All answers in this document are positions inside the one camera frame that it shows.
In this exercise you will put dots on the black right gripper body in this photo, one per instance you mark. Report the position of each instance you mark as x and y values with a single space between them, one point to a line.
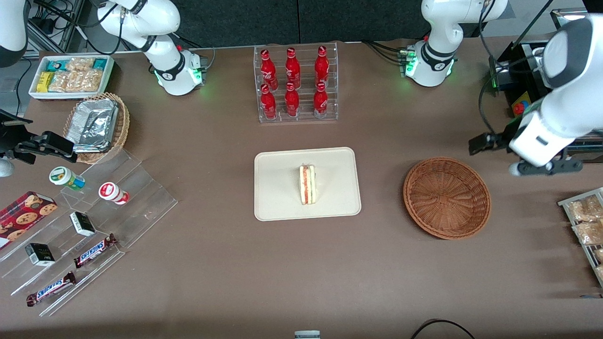
10 137

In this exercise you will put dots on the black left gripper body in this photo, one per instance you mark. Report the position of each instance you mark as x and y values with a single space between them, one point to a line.
500 138

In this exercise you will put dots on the triangular sandwich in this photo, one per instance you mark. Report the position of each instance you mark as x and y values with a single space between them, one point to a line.
307 186

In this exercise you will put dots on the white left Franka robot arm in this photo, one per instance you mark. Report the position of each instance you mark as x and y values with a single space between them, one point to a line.
435 28

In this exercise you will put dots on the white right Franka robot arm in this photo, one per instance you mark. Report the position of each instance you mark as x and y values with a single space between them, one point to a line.
160 19

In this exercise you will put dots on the light wicker basket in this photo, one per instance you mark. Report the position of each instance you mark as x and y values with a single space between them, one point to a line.
123 122

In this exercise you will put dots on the round brown wicker basket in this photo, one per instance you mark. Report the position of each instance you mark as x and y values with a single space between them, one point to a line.
438 223

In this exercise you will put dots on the grey metal rack tray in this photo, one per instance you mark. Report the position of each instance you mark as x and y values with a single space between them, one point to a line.
584 252

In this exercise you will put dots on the cream plastic serving tray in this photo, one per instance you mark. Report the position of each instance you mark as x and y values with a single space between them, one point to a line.
278 188

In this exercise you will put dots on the green lid yogurt cup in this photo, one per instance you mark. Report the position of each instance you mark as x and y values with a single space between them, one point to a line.
60 176

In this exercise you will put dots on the silver foil pouch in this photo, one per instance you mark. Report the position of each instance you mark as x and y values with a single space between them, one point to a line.
94 120
89 149

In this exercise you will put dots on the red warmer knob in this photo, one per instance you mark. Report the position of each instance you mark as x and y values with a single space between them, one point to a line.
518 108

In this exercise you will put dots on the white rectangular snack bin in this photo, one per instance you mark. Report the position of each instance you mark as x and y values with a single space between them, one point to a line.
70 96

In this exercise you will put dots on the clear cracker bag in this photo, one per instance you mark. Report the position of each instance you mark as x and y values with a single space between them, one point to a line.
63 81
89 81
79 64

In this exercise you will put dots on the yellow snack pack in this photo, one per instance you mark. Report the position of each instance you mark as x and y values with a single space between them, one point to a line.
44 81

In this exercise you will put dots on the red lid yogurt cup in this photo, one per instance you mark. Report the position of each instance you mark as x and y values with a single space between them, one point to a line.
109 190

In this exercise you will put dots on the black food warmer cabinet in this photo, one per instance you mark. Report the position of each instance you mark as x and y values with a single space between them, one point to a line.
525 80

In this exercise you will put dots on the red tartan cookie box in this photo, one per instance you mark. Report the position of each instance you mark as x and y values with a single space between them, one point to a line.
23 216

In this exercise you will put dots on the small black box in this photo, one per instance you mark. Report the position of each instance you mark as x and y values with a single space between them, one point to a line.
82 223
40 254

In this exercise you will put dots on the teal snack pack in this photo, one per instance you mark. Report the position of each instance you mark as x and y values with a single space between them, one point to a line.
100 63
55 65

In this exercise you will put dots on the clear acrylic stepped display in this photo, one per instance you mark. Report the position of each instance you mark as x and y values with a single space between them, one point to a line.
150 202

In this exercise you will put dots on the brown Snickers bar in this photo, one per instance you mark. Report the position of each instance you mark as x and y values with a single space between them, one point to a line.
94 252
51 288

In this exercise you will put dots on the clear snack bag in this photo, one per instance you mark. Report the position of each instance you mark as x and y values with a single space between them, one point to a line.
600 273
599 255
586 209
591 233

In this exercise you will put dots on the red cola bottle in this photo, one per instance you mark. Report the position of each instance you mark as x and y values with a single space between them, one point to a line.
268 103
320 101
321 65
291 101
292 67
268 69

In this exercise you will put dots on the clear acrylic bottle rack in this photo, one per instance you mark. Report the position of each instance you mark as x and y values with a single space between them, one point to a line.
306 70

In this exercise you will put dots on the brown table cover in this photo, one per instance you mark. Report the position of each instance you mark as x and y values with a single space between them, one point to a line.
212 282

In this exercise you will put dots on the small grey white device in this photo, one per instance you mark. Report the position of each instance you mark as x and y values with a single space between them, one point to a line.
307 335

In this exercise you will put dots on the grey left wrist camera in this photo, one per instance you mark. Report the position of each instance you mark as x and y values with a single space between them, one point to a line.
532 168

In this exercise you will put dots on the aluminium equipment frame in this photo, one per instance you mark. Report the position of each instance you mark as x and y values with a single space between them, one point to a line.
70 28

